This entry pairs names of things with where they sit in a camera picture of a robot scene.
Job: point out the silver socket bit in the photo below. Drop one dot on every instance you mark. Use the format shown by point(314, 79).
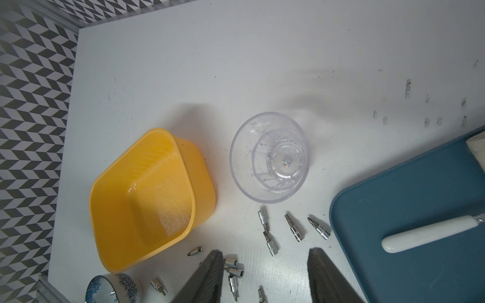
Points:
point(270, 244)
point(261, 295)
point(235, 272)
point(323, 232)
point(195, 251)
point(158, 286)
point(264, 220)
point(233, 286)
point(230, 263)
point(294, 228)

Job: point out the clear plastic cup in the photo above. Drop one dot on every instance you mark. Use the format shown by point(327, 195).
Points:
point(269, 158)

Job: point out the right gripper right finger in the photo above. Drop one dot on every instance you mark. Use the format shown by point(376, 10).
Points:
point(326, 282)

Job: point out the blue white ceramic bowl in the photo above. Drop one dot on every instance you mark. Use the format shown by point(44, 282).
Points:
point(114, 288)

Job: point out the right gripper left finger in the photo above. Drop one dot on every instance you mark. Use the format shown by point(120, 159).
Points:
point(205, 285)

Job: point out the white handled knife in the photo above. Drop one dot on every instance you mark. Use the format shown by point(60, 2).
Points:
point(430, 233)

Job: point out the teal tray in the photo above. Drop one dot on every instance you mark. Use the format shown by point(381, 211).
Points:
point(443, 183)

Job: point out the yellow plastic storage box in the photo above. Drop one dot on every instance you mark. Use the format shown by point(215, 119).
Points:
point(149, 199)

